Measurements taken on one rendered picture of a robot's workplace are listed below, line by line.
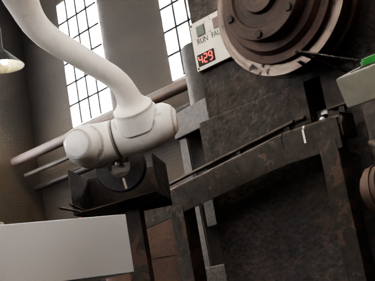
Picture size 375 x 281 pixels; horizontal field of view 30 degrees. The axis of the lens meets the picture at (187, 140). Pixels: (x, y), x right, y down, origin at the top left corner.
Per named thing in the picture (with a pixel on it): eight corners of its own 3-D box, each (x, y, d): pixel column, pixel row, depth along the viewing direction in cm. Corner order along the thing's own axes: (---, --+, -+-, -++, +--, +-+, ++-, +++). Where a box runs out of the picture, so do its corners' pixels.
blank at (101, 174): (91, 151, 215) (87, 150, 211) (138, 134, 213) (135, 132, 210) (106, 199, 212) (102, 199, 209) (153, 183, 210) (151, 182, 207)
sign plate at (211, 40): (201, 72, 251) (192, 26, 255) (256, 47, 234) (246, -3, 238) (197, 72, 249) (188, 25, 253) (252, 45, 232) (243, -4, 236)
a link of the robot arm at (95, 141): (81, 175, 185) (128, 161, 184) (62, 170, 170) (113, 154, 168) (71, 137, 187) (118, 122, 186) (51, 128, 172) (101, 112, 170)
